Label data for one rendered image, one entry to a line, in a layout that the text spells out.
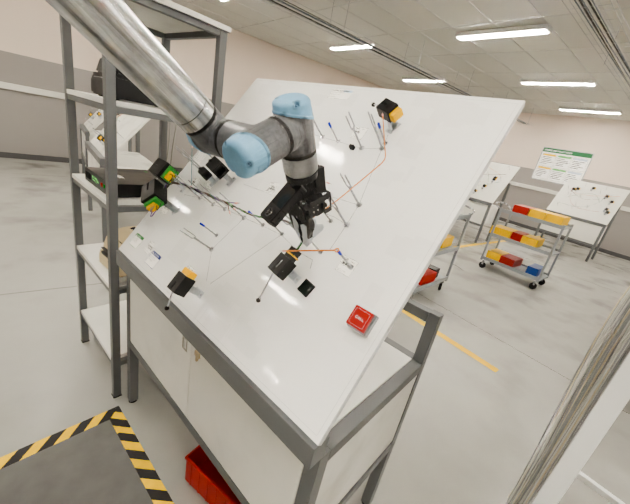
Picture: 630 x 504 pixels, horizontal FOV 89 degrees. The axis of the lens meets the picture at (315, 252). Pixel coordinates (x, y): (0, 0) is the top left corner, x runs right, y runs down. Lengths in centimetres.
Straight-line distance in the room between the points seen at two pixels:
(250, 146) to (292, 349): 52
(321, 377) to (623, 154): 1130
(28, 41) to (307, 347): 774
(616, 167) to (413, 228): 1097
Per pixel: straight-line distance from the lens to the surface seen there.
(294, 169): 68
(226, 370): 98
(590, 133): 1198
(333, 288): 86
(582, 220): 938
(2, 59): 814
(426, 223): 88
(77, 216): 218
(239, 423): 112
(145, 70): 61
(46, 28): 818
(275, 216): 71
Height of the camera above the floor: 149
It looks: 20 degrees down
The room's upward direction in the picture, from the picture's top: 12 degrees clockwise
